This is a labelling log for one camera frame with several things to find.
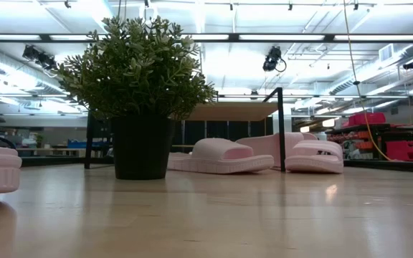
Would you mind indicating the artificial green plant black pot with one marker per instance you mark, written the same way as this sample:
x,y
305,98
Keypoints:
x,y
138,71

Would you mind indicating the black dome ceiling fixture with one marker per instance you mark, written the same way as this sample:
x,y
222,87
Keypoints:
x,y
411,64

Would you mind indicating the black ceiling-mounted camera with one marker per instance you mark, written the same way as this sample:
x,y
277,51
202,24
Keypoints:
x,y
38,57

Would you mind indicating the red plastic bin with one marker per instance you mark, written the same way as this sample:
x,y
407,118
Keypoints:
x,y
405,150
364,119

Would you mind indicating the wooden shelf black metal frame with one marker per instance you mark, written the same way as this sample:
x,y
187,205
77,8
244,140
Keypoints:
x,y
235,111

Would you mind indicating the black storage rack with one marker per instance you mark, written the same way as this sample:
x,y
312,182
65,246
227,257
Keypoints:
x,y
357,127

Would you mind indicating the black partition panel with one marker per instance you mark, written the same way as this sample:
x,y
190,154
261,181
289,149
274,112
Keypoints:
x,y
217,129

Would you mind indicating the small background potted plant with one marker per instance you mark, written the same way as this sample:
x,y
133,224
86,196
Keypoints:
x,y
39,139

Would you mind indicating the black overhead camera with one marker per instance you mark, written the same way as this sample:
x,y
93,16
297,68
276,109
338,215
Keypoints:
x,y
271,59

